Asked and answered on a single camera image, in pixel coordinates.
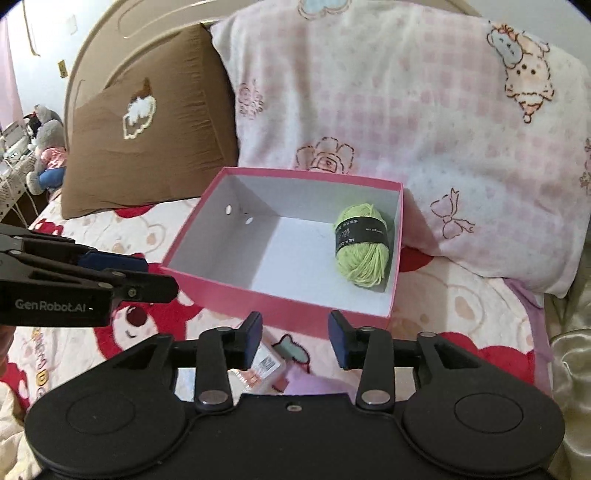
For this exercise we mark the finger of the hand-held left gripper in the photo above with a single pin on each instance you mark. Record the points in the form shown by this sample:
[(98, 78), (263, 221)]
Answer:
[(152, 288), (111, 262)]

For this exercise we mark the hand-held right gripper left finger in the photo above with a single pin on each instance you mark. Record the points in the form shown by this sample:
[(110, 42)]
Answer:
[(251, 339)]

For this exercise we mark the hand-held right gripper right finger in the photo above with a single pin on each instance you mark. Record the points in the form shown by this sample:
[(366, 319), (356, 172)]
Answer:
[(337, 341)]

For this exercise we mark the clear plastic box orange label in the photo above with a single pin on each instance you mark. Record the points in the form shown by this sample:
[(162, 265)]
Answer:
[(268, 364)]

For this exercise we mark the pink cardboard box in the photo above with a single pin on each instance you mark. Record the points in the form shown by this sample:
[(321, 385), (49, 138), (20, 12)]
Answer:
[(295, 249)]

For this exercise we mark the green yarn ball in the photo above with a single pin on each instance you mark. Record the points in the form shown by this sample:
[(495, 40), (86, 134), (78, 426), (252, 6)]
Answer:
[(362, 263)]

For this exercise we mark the brown pillow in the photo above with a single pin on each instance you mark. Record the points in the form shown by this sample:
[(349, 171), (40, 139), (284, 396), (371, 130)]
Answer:
[(161, 152)]

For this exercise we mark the white bedside furniture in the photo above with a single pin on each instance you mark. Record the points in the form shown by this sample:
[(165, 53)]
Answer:
[(14, 184)]

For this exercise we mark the bear print blanket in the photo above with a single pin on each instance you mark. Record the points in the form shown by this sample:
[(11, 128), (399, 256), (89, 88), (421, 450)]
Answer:
[(461, 300)]

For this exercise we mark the grey plush toy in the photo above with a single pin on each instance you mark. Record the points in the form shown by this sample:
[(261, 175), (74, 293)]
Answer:
[(46, 138)]

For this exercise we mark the black and white plush toy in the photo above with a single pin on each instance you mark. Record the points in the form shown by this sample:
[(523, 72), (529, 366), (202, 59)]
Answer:
[(31, 124)]

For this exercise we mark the pink curtain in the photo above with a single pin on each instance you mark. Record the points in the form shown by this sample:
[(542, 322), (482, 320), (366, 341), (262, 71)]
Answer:
[(11, 69)]

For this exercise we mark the beige satin curtain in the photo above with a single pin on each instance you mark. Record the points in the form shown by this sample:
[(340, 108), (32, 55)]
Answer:
[(572, 369)]

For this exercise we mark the pink checked pillow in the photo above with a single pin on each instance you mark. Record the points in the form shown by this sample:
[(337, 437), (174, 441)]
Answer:
[(369, 92)]

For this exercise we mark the yellow wall tag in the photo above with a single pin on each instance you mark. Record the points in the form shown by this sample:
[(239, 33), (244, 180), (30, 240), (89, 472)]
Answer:
[(63, 69)]

